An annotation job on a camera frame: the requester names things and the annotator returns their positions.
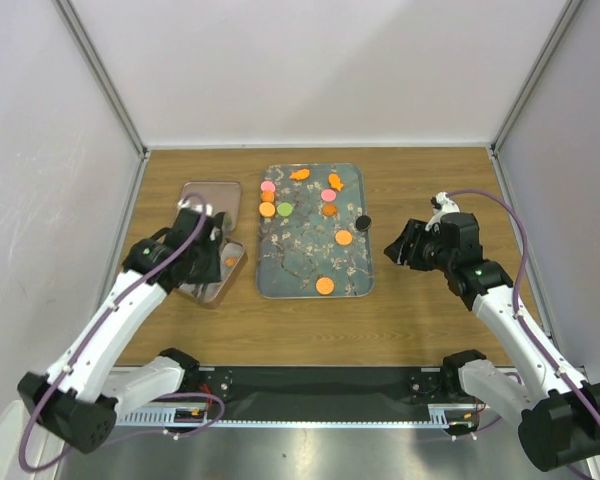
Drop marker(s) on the orange fish cookie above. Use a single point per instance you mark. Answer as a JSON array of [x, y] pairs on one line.
[[300, 174], [335, 182]]

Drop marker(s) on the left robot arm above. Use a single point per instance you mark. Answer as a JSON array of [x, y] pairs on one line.
[[74, 399]]

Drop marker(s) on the black sandwich cookie right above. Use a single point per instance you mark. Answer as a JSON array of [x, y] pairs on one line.
[[363, 223]]

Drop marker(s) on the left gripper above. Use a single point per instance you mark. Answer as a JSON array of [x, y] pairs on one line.
[[213, 271]]

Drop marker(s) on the pink round cookie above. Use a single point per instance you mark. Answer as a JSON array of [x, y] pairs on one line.
[[267, 186], [328, 195]]

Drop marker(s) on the pink round cookie right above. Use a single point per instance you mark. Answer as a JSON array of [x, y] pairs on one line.
[[328, 195]]

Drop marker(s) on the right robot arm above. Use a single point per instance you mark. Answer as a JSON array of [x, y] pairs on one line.
[[554, 409]]

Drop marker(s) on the orange round cookie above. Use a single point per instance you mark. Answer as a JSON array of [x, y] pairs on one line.
[[343, 237], [267, 209], [325, 286]]

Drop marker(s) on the orange round cookie left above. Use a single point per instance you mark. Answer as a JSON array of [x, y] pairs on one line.
[[267, 209]]

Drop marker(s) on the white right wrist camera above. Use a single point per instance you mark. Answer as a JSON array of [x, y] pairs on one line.
[[442, 205]]

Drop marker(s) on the orange round cookie right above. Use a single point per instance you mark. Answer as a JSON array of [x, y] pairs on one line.
[[343, 237]]

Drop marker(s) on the orange fish cookie right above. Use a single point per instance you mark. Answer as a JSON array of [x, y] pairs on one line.
[[335, 182]]

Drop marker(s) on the pink round cookie left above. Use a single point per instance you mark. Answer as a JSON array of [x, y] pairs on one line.
[[267, 186]]

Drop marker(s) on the brown cookie tin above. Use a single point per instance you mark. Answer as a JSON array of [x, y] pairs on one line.
[[210, 296]]

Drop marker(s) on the dark orange cookie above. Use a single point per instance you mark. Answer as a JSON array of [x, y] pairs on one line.
[[329, 210]]

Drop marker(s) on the small orange cookie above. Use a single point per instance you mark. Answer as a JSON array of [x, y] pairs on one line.
[[268, 196]]

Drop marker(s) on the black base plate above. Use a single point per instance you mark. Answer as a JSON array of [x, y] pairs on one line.
[[332, 394]]

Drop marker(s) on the orange fish cookie left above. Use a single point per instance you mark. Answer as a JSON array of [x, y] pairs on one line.
[[300, 174]]

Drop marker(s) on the brown tin lid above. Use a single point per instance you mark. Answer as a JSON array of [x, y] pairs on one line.
[[223, 196]]

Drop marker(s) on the orange round cookie bottom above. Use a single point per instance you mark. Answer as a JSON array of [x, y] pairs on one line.
[[325, 286]]

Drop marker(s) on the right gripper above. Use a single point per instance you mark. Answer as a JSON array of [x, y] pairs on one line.
[[413, 233]]

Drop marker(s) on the green round cookie top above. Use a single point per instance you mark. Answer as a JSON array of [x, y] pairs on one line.
[[284, 209]]

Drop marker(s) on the floral blue serving tray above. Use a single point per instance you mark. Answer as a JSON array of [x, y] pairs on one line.
[[294, 251]]

